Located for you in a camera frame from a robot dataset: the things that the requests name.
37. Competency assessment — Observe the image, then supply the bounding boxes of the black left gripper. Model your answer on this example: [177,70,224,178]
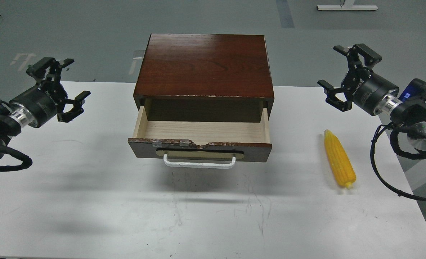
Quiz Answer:
[10,57,91,128]

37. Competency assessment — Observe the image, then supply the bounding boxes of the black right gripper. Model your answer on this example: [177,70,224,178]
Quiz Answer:
[318,44,399,116]

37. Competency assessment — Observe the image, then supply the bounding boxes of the yellow corn cob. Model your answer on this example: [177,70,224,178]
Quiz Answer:
[324,129,356,189]

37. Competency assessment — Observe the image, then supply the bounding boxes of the wooden drawer with white handle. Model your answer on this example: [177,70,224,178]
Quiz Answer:
[128,106,272,169]

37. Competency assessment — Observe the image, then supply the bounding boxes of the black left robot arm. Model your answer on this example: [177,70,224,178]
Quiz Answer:
[0,57,90,172]

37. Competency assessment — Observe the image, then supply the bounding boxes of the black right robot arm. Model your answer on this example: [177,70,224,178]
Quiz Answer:
[318,44,426,201]

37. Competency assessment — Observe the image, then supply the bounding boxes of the dark wooden drawer cabinet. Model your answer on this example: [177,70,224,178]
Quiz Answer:
[133,33,275,115]

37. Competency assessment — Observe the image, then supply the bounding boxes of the white table base background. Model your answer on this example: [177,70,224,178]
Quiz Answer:
[316,0,378,12]

